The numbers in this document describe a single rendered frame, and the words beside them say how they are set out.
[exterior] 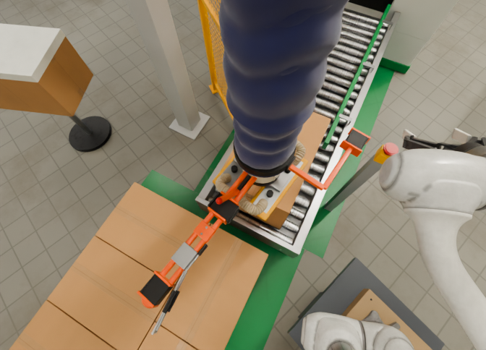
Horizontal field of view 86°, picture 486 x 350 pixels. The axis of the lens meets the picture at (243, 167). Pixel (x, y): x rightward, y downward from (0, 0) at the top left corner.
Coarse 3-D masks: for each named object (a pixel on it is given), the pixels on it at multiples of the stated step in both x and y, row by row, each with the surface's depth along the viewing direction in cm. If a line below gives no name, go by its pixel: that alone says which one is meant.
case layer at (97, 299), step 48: (144, 192) 170; (96, 240) 158; (144, 240) 157; (240, 240) 157; (96, 288) 147; (192, 288) 146; (240, 288) 146; (48, 336) 137; (96, 336) 137; (144, 336) 137; (192, 336) 137
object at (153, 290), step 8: (160, 272) 89; (152, 280) 85; (160, 280) 85; (168, 280) 87; (144, 288) 84; (152, 288) 84; (160, 288) 84; (168, 288) 84; (144, 296) 83; (152, 296) 83; (160, 296) 83; (152, 304) 82
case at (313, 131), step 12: (312, 120) 143; (324, 120) 143; (300, 132) 140; (312, 132) 140; (324, 132) 140; (312, 144) 137; (312, 156) 134; (300, 180) 129; (252, 192) 126; (288, 192) 126; (288, 204) 124; (276, 216) 137; (276, 228) 158
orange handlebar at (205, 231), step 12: (348, 156) 104; (336, 168) 102; (240, 180) 101; (252, 180) 100; (312, 180) 100; (228, 192) 98; (240, 192) 98; (204, 228) 93; (216, 228) 93; (192, 240) 92; (204, 240) 91; (168, 264) 88; (144, 300) 84
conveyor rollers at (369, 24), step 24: (360, 24) 234; (384, 24) 233; (336, 48) 224; (360, 48) 224; (336, 72) 212; (336, 96) 200; (312, 168) 177; (312, 192) 168; (240, 216) 162; (288, 240) 156
